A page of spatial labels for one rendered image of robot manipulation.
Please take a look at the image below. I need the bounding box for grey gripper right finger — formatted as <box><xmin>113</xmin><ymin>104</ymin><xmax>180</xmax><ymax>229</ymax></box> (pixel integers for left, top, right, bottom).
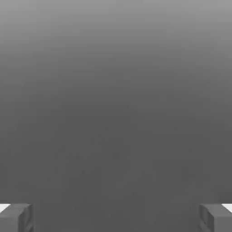
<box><xmin>198</xmin><ymin>203</ymin><xmax>232</xmax><ymax>232</ymax></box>

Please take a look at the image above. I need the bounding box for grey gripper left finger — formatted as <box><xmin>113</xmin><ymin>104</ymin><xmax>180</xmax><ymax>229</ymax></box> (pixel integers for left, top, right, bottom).
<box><xmin>0</xmin><ymin>203</ymin><xmax>34</xmax><ymax>232</ymax></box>

